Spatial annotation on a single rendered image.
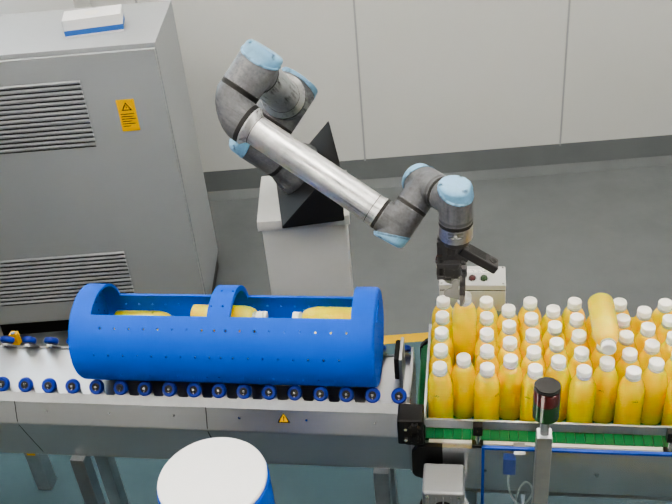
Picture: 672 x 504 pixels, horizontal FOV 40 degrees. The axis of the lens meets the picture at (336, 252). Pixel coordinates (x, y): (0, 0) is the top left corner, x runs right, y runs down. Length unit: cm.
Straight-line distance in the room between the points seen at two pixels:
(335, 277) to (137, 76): 122
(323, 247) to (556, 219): 217
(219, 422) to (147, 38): 175
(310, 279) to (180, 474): 114
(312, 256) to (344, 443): 79
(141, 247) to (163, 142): 56
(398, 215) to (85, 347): 96
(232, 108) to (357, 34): 266
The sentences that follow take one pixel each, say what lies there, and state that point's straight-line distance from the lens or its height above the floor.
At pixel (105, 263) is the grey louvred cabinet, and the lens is 438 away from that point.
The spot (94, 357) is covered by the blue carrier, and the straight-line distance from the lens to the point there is 270.
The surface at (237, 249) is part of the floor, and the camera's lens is 502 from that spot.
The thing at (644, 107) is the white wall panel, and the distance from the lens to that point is 560.
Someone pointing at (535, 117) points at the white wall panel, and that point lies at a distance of 545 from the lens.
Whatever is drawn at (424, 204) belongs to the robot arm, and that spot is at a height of 148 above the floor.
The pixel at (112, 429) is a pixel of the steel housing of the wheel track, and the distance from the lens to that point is 289.
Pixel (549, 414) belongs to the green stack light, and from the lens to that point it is 225.
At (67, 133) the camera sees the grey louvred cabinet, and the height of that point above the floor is 109.
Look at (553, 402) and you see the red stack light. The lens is 222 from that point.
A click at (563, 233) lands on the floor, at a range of 502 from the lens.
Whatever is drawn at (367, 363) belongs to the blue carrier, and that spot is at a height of 112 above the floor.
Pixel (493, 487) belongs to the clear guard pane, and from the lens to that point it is 262.
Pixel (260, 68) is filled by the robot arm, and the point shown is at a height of 180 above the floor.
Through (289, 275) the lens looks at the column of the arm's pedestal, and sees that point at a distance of 329.
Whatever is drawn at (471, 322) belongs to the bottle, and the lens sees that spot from 260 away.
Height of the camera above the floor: 277
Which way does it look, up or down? 34 degrees down
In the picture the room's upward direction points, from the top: 6 degrees counter-clockwise
